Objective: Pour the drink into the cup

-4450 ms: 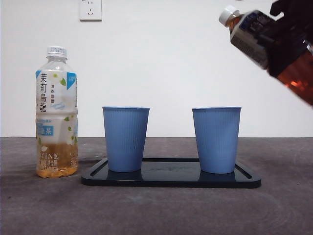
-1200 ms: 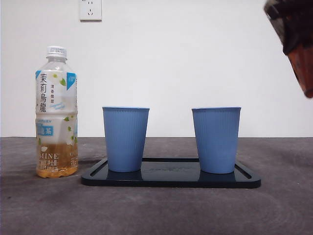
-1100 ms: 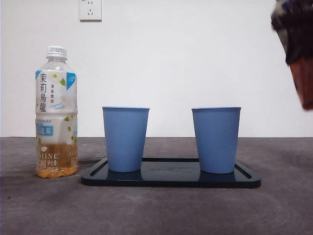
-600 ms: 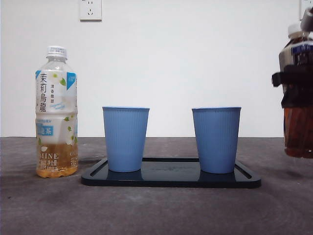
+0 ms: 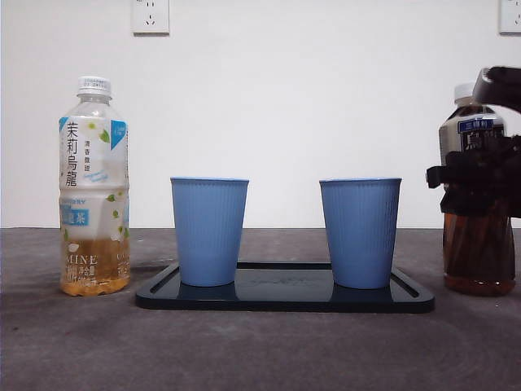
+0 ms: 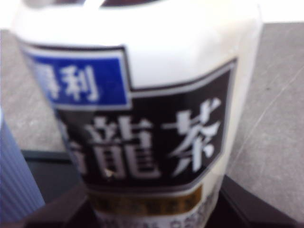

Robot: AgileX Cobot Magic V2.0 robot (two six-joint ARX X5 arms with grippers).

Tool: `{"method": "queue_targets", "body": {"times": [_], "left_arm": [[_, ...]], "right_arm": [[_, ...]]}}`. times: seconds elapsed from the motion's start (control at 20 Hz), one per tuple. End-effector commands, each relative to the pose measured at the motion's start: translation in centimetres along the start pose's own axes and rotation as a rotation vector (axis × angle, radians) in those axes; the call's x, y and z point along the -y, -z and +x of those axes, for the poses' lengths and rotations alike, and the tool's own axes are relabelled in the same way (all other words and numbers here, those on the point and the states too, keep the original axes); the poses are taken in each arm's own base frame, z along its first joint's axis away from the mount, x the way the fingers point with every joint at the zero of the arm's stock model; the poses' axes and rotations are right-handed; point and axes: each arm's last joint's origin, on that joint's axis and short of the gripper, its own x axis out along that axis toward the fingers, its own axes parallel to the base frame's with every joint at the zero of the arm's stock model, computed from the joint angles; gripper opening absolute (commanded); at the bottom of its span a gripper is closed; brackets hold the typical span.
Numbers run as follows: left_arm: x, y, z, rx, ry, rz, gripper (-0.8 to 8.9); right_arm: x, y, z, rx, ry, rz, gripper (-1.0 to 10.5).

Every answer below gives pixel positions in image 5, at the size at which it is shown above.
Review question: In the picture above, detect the dark oolong tea bottle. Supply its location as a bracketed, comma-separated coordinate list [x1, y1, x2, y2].
[438, 82, 517, 297]

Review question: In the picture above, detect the jasmine tea bottle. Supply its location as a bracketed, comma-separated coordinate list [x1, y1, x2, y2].
[58, 75, 132, 297]

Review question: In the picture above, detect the blue ribbed plastic cup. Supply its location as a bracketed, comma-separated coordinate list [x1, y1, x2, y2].
[169, 176, 250, 288]
[318, 177, 404, 291]

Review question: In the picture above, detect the dark blue rectangular tray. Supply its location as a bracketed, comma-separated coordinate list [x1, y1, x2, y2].
[134, 261, 436, 314]

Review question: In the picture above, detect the white wall socket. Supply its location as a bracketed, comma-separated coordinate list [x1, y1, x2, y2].
[130, 0, 171, 36]
[498, 0, 521, 35]

